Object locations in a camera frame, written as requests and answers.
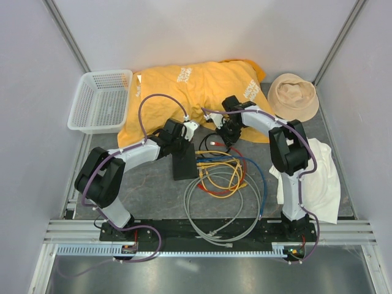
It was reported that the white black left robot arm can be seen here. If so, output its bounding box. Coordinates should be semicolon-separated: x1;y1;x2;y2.
75;119;199;241

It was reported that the red ethernet cable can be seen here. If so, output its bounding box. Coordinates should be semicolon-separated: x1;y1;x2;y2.
195;140;247;195

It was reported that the black network switch box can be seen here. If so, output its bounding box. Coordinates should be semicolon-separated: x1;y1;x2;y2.
172;143;198;181

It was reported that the white plastic perforated basket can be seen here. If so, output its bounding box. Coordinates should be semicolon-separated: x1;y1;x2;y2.
67;69;133;135

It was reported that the grey slotted cable duct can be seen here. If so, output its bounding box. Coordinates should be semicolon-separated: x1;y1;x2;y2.
56;244;288;258

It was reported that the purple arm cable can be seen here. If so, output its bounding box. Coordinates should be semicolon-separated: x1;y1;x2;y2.
200;107;322;266
56;93;189;279

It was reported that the aluminium frame rail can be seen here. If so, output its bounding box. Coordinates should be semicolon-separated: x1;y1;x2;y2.
43;220;377;245

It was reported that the grey ethernet cable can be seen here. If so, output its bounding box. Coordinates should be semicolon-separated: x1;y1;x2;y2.
183;171;263;249

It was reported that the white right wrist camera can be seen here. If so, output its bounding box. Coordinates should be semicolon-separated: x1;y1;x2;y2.
204;113;225;129

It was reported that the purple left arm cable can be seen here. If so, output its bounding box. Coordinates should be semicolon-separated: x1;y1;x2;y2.
56;93;189;279

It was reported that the yellow ethernet cable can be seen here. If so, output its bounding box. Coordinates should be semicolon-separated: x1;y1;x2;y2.
195;149;243;188
197;163;249;198

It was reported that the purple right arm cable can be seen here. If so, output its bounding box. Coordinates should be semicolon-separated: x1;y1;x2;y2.
200;107;322;266

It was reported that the black ethernet cable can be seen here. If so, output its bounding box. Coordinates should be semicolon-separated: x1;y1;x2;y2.
198;132;233;153

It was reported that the orange printed t-shirt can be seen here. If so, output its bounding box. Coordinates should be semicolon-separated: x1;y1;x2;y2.
118;59;273;148

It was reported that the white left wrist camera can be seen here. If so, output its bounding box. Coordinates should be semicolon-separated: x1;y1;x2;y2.
181;120;199;141

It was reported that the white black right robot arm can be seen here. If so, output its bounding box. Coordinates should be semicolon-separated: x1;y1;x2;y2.
205;96;315;241

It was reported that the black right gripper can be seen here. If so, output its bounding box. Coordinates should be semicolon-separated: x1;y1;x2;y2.
216;119;243;148

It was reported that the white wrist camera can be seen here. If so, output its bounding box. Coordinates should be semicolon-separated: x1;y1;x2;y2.
204;113;225;129
181;120;199;141

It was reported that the white crumpled cloth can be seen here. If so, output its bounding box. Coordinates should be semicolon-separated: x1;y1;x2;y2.
269;138;341;224

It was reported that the blue ethernet cable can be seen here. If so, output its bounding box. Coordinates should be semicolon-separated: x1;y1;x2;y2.
195;154;269;220

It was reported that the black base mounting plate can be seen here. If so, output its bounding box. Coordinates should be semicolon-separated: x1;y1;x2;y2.
99;218;317;251

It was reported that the beige bucket hat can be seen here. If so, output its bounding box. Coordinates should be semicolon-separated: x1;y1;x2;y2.
267;73;319;122

